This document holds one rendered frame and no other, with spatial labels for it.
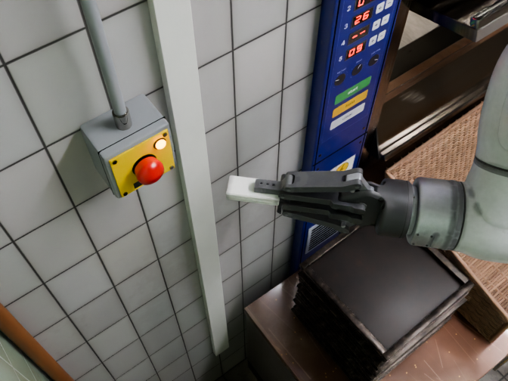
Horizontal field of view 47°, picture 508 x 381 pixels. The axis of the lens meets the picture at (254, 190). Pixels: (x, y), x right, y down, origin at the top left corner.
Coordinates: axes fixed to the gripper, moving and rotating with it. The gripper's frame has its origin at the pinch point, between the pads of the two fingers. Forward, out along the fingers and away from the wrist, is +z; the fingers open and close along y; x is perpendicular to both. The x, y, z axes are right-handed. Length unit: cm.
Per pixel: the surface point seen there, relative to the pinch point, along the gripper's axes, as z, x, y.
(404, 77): -25, 53, 30
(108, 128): 19.9, 3.7, -4.8
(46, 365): 38, -15, 48
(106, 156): 18.9, -0.6, -4.7
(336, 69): -9.6, 32.8, 9.4
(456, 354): -52, 13, 88
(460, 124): -48, 70, 62
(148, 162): 14.3, 1.1, -1.8
